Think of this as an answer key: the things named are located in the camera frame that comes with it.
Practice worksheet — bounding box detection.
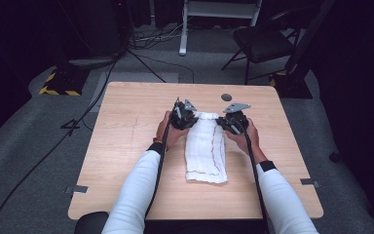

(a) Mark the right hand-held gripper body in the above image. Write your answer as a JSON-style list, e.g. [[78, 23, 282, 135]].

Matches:
[[223, 102, 252, 135]]

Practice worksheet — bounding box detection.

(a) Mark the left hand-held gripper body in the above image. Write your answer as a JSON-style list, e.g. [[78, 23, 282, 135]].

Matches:
[[169, 98, 199, 131]]

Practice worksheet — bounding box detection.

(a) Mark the tangle of floor cables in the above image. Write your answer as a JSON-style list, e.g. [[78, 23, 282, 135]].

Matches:
[[129, 18, 193, 51]]

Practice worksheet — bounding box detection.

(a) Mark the white metal stand frame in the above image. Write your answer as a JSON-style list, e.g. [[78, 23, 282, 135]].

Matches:
[[178, 0, 263, 57]]

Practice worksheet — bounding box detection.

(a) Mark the long black floor cable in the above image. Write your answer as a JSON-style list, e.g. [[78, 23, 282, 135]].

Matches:
[[0, 55, 122, 234]]

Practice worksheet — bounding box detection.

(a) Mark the person's right hand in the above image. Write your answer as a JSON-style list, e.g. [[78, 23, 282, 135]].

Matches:
[[226, 118, 261, 155]]

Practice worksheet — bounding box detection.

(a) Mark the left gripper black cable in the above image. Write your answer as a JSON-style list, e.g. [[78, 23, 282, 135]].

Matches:
[[144, 97, 181, 219]]

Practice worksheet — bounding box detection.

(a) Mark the black folding chair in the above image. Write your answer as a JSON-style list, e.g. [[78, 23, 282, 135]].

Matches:
[[221, 9, 303, 86]]

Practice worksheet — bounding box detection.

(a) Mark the grey tape strip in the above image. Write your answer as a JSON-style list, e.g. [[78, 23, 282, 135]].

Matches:
[[65, 184, 89, 195], [300, 177, 321, 188]]

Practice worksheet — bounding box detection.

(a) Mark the black slanted stand with base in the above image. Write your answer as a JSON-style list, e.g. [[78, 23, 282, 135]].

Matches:
[[269, 0, 336, 99]]

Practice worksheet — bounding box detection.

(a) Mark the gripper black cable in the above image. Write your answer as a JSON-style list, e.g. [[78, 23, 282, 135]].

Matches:
[[243, 125, 271, 234], [144, 97, 181, 219]]

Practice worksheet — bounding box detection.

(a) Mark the person's left hand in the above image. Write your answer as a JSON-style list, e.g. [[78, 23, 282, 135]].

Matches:
[[155, 110, 189, 151]]

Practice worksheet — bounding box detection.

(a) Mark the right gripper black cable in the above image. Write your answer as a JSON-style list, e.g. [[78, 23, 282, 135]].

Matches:
[[243, 125, 271, 234]]

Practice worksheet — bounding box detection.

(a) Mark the white cloth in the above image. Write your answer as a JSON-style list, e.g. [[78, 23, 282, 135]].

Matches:
[[184, 111, 229, 184]]

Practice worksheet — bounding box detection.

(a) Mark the black base with hazard tape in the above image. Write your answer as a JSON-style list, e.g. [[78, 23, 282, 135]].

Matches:
[[39, 66, 91, 97]]

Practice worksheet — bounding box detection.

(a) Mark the orange bracelet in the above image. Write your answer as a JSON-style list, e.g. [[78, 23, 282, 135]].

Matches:
[[152, 136, 168, 151]]

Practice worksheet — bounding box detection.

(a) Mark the black equipment tower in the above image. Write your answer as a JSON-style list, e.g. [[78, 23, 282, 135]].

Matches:
[[67, 0, 134, 70]]

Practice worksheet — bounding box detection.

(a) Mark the thin black floor cable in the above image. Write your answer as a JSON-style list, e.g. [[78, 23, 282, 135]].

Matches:
[[126, 48, 196, 84]]

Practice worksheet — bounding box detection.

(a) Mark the black round floor foot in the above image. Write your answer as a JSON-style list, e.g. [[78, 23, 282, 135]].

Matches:
[[328, 151, 342, 164]]

